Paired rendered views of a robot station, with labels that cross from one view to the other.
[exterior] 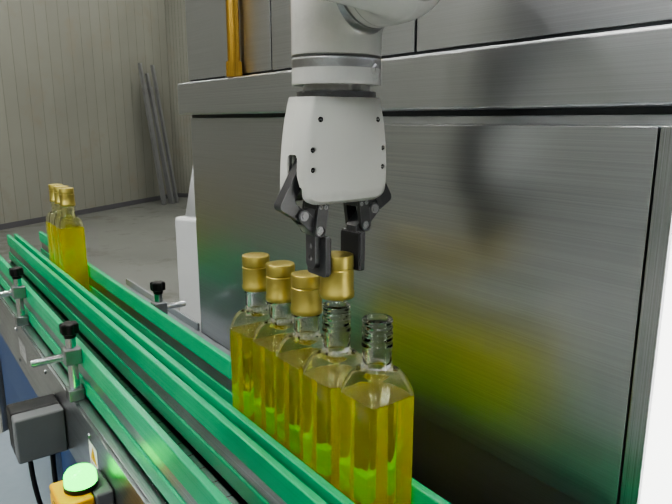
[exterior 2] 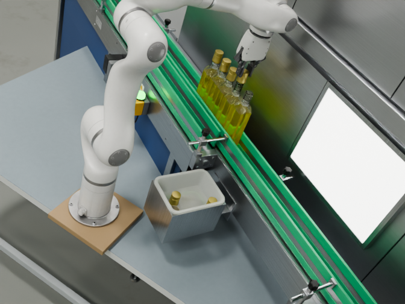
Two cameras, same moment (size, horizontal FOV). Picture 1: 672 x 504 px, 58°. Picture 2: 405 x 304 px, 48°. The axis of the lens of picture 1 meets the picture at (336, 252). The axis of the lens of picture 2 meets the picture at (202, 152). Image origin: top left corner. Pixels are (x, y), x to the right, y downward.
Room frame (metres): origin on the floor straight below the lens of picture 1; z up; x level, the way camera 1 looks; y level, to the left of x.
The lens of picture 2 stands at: (-0.86, 0.18, 2.15)
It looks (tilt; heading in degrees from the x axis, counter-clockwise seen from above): 39 degrees down; 354
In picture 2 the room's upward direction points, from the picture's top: 21 degrees clockwise
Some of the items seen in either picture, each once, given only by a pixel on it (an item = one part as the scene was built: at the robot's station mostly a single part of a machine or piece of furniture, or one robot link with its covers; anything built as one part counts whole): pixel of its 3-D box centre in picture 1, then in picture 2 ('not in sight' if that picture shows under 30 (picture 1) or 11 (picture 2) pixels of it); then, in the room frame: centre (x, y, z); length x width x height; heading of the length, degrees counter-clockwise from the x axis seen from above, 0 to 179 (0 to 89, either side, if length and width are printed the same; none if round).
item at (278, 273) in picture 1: (280, 281); (225, 64); (0.69, 0.06, 1.31); 0.04 x 0.04 x 0.04
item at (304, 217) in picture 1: (308, 242); (238, 67); (0.57, 0.03, 1.38); 0.03 x 0.03 x 0.07; 37
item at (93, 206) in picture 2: not in sight; (97, 191); (0.29, 0.38, 0.87); 0.19 x 0.19 x 0.18
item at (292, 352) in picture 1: (307, 420); (219, 106); (0.64, 0.03, 1.16); 0.06 x 0.06 x 0.21; 36
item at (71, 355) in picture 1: (57, 365); not in sight; (0.90, 0.44, 1.11); 0.07 x 0.04 x 0.13; 127
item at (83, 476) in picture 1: (80, 476); (140, 95); (0.76, 0.36, 1.01); 0.05 x 0.05 x 0.03
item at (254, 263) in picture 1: (256, 271); (217, 56); (0.73, 0.10, 1.31); 0.04 x 0.04 x 0.04
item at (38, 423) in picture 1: (37, 428); (114, 66); (0.98, 0.53, 0.96); 0.08 x 0.08 x 0.08; 37
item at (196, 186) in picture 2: not in sight; (187, 197); (0.30, 0.06, 0.97); 0.22 x 0.17 x 0.09; 127
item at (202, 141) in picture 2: not in sight; (207, 142); (0.45, 0.05, 1.12); 0.17 x 0.03 x 0.12; 127
